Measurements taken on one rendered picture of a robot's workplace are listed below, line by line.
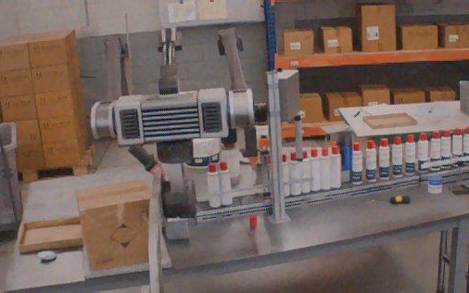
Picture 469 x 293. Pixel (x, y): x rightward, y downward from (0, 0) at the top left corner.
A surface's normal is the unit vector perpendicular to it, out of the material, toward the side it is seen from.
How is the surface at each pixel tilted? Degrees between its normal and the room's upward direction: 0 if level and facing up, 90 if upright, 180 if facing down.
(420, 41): 91
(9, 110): 90
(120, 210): 90
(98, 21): 90
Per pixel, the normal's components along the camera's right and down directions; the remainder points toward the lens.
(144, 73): 0.03, 0.29
